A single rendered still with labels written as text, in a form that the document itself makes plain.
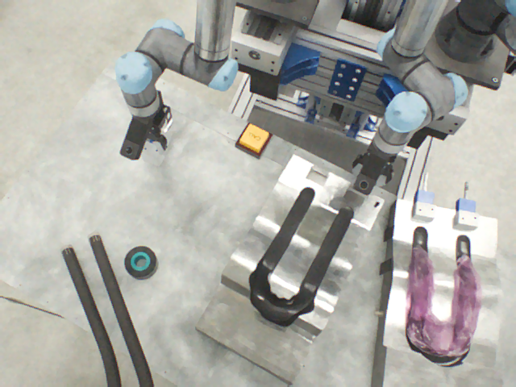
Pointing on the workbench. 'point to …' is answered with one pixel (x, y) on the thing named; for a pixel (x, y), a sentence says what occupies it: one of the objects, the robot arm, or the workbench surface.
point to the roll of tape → (139, 260)
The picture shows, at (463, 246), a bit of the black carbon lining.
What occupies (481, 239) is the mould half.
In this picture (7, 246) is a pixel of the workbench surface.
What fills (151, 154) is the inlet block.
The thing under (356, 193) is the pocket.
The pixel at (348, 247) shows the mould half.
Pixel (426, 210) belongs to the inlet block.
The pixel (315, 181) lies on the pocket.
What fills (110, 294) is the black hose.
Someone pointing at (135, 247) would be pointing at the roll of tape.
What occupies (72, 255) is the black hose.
